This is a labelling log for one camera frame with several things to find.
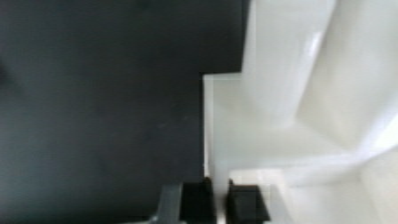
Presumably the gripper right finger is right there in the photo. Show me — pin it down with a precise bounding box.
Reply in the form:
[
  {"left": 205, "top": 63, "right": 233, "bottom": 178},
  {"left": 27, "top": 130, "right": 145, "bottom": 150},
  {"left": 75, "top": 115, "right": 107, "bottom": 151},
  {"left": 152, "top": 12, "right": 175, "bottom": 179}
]
[{"left": 226, "top": 182, "right": 273, "bottom": 224}]

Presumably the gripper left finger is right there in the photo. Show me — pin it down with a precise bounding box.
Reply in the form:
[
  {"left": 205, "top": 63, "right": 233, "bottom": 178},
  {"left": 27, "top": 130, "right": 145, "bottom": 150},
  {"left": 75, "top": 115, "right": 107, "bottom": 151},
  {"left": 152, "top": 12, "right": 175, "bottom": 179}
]
[{"left": 150, "top": 178, "right": 217, "bottom": 224}]

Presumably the white chair seat part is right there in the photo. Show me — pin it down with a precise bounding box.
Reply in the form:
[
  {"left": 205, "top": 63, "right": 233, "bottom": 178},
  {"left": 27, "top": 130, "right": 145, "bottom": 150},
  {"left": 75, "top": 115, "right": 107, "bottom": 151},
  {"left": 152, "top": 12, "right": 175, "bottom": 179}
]
[{"left": 205, "top": 0, "right": 398, "bottom": 224}]

